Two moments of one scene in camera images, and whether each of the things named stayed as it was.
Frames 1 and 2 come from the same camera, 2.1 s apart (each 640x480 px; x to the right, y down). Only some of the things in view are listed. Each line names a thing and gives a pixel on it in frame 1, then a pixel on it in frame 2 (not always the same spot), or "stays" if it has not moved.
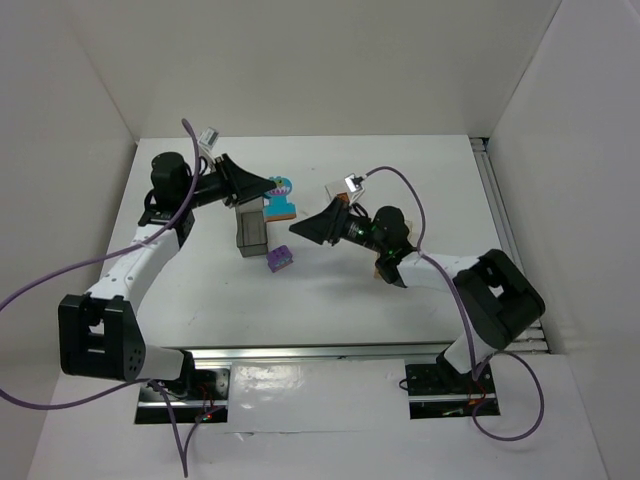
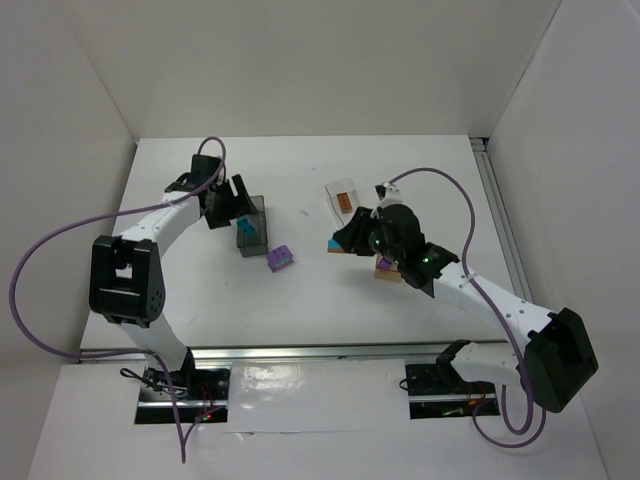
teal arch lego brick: [283, 186] → [246, 227]
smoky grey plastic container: [251, 233] stays
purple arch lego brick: [279, 258] stays
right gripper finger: [327, 225] → [354, 236]
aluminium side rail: [504, 234] stays
